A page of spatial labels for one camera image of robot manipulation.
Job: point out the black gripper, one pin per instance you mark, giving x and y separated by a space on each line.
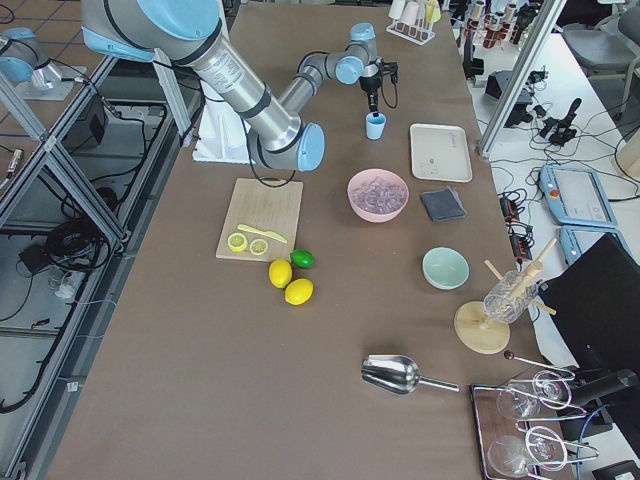
370 83

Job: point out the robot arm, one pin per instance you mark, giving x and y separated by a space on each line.
190 34

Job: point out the white robot base pillar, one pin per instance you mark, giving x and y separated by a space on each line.
221 135

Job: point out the blue plastic cup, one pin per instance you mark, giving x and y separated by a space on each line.
375 123

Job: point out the pink plastic cup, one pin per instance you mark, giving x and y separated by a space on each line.
409 14

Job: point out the pink bowl of ice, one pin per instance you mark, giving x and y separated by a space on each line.
377 195

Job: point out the yellow plastic cup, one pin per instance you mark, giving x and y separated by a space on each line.
432 12

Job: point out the steel ice scoop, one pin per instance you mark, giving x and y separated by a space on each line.
399 374

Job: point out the beige rabbit tray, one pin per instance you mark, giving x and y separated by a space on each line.
439 153

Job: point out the grey folded cloth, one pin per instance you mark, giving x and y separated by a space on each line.
443 205

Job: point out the wooden cutting board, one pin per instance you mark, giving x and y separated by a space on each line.
265 209

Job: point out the yellow plastic knife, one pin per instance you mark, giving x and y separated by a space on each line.
265 233

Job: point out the green lime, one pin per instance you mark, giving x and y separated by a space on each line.
302 258

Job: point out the green bowl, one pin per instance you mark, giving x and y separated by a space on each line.
445 268

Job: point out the lemon slice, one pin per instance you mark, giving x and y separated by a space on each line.
258 246

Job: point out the whole yellow lemon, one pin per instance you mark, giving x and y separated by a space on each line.
299 291
280 273

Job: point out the lemon half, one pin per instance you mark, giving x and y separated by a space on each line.
237 242

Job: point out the blue teach pendant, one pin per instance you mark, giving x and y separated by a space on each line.
576 197
575 240

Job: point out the clear glass mug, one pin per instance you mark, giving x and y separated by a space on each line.
508 299

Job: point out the wooden mug tree stand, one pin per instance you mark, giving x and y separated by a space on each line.
483 335

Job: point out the black monitor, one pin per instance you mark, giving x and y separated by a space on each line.
597 307

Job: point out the wine glass upper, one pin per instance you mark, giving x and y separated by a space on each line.
524 399

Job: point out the wine glass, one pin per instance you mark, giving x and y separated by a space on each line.
524 399
540 451

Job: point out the wine glass lower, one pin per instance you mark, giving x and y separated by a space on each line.
540 451

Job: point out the white wire cup rack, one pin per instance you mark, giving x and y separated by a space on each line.
420 33

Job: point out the aluminium frame post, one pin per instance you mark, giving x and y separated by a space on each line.
542 27

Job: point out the wire glass rack tray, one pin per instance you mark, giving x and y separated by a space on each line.
491 424

